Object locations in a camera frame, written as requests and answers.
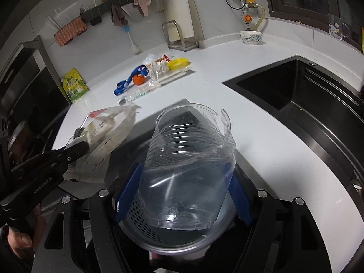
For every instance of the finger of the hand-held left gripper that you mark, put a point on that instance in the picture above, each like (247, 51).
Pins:
(75, 150)

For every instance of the small orange fruit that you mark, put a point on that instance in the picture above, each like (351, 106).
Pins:
(138, 80)

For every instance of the white flat packaging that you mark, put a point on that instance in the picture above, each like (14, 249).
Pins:
(176, 76)

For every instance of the white bottle brush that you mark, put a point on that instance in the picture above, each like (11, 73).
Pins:
(133, 45)

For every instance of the person's left hand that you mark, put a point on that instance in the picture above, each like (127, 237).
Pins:
(18, 240)

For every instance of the metal board rack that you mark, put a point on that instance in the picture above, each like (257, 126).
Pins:
(182, 45)

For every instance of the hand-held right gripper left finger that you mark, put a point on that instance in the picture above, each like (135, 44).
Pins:
(128, 194)

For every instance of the white cutting board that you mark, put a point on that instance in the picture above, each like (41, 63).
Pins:
(176, 2)

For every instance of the green yellow refill pouch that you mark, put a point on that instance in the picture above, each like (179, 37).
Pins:
(74, 86)

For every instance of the pink checked dishcloth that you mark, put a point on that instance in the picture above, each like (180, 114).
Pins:
(69, 32)

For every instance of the clear cut plastic bottle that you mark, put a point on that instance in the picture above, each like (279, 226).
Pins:
(184, 182)

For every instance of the dark wall hook rail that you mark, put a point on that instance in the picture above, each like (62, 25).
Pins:
(105, 5)

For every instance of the clear printed plastic bag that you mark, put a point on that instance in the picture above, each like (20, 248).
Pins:
(113, 130)

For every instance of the clear toothbrush package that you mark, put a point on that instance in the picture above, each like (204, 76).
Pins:
(142, 92)

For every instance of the metal cleaver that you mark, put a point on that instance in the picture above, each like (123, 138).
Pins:
(128, 12)

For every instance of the black kitchen sink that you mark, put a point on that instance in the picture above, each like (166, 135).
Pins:
(298, 96)

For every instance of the white scraper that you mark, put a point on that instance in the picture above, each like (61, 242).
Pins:
(158, 5)

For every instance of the steel built-in oven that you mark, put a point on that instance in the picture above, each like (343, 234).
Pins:
(25, 74)

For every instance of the pink cloth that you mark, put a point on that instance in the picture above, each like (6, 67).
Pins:
(144, 2)

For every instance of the floral ceramic bowl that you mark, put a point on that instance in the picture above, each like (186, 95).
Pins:
(250, 38)

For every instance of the grey brown cloth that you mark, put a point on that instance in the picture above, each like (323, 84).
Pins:
(117, 15)

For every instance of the yellow plastic lid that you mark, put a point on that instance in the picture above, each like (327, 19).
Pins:
(178, 63)

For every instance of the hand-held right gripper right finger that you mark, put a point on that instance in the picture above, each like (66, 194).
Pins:
(240, 202)

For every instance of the clear glass mug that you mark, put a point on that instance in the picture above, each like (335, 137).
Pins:
(335, 28)

